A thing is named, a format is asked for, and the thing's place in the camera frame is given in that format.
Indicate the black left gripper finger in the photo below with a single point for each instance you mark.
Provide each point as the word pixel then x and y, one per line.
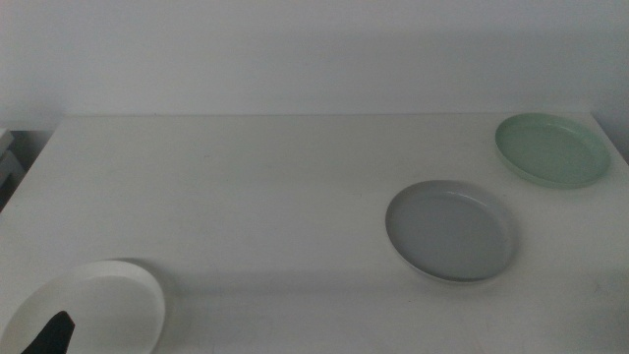
pixel 54 336

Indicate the white shallow bowl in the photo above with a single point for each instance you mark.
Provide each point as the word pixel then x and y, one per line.
pixel 113 305

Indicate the grey shallow bowl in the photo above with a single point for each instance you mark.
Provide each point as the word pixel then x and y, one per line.
pixel 449 233

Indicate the green shallow bowl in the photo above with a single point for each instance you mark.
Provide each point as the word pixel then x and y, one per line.
pixel 553 151

